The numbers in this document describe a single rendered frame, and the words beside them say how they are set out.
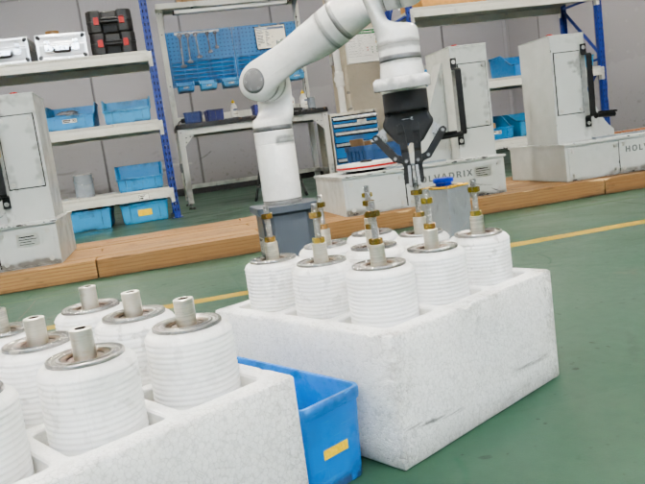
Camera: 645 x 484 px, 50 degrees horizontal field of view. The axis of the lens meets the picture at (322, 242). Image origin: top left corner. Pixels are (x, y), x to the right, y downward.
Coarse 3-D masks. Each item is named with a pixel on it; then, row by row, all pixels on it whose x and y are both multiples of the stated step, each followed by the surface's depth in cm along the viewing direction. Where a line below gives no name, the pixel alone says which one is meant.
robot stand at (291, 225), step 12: (300, 204) 159; (276, 216) 159; (288, 216) 160; (300, 216) 160; (264, 228) 161; (276, 228) 159; (288, 228) 160; (300, 228) 161; (312, 228) 162; (264, 240) 162; (276, 240) 160; (288, 240) 160; (300, 240) 161; (264, 252) 164; (288, 252) 160
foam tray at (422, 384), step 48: (480, 288) 106; (528, 288) 108; (240, 336) 111; (288, 336) 102; (336, 336) 94; (384, 336) 88; (432, 336) 92; (480, 336) 100; (528, 336) 108; (384, 384) 89; (432, 384) 93; (480, 384) 100; (528, 384) 108; (384, 432) 91; (432, 432) 93
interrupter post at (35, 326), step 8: (24, 320) 76; (32, 320) 76; (40, 320) 76; (24, 328) 76; (32, 328) 76; (40, 328) 76; (32, 336) 76; (40, 336) 76; (32, 344) 76; (40, 344) 76
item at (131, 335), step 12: (168, 312) 85; (132, 324) 81; (144, 324) 81; (96, 336) 83; (108, 336) 81; (120, 336) 81; (132, 336) 81; (144, 336) 81; (132, 348) 81; (144, 348) 81; (144, 360) 81; (144, 372) 81; (144, 384) 81
